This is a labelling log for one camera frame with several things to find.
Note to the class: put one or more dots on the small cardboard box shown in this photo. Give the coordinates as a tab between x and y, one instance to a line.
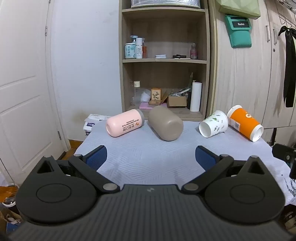
177	101

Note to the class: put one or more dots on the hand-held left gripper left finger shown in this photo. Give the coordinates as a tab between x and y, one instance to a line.
97	158

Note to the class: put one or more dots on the wooden wardrobe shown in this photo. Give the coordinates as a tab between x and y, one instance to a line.
249	76

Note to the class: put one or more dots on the pink small bottle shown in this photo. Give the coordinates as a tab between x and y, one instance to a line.
193	52

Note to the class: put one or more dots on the light blue table cloth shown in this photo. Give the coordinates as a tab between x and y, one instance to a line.
150	150

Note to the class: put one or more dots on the orange paper cup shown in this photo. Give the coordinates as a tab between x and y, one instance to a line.
245	124

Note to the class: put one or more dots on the white box on floor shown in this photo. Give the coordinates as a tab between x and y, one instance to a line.
91	122

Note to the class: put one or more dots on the clear bottle beige cap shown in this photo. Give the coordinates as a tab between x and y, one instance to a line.
137	92

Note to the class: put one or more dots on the white paper cup green print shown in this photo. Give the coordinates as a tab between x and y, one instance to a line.
214	124

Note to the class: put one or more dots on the floor clutter pile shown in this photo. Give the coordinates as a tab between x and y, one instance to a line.
8	208

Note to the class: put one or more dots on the white printed bag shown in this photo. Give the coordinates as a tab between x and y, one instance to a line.
290	188

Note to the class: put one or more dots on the pink flat box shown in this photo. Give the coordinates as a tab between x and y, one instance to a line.
146	106

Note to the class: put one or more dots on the wooden box plant print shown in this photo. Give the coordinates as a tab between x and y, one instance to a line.
156	95

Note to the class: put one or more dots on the white door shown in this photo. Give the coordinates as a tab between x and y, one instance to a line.
25	81

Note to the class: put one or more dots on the white paper towel roll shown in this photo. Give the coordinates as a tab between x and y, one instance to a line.
195	97

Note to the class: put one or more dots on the white flat tin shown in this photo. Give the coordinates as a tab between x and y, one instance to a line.
161	56

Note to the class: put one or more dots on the clear storage bin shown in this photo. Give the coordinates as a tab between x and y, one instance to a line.
165	3

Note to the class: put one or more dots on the wooden bookshelf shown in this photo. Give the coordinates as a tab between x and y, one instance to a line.
164	30

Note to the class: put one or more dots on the orange slim bottle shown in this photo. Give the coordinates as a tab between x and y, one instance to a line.
144	51

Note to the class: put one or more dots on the light green box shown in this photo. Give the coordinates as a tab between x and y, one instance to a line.
240	8

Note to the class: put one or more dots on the black ribbon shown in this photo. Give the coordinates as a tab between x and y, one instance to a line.
289	69

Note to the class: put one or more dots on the black flat case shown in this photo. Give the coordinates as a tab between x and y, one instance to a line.
179	56

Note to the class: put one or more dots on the taupe cup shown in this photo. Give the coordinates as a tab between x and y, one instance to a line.
165	124

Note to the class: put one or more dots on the dark tall bottle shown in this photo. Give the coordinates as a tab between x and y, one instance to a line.
190	85

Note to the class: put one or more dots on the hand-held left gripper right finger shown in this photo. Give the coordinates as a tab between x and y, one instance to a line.
204	158

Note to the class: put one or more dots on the white slim bottle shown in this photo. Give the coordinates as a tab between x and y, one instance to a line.
139	48

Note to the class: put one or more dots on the teal white pump bottle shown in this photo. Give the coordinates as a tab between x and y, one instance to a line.
130	49

